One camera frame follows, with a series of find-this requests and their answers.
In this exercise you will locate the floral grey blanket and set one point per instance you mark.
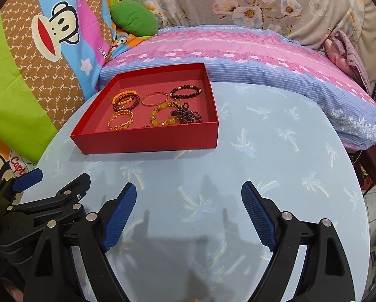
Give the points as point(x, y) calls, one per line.
point(308, 22)

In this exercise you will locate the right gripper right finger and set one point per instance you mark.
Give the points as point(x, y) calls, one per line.
point(325, 275)

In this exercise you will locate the left hand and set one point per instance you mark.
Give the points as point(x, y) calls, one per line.
point(16, 294)

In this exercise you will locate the colourful monkey cartoon quilt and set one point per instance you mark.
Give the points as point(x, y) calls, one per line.
point(51, 55)

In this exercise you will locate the thin gold bangle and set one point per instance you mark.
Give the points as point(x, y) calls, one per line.
point(154, 98)

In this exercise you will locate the green cushion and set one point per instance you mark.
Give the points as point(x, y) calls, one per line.
point(134, 18)

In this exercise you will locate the red jewelry tray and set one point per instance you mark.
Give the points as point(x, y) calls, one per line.
point(117, 122)

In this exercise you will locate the purple garnet bead strand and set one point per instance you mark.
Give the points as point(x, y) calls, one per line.
point(184, 114)

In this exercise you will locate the pink and blue pillow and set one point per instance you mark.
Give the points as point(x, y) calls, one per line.
point(244, 55)

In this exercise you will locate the pink folded cloth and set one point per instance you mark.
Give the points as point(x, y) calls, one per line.
point(342, 53)

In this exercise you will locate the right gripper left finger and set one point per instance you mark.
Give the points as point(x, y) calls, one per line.
point(53, 275)

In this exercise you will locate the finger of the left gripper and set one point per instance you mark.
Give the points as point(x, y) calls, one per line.
point(28, 180)
point(72, 193)

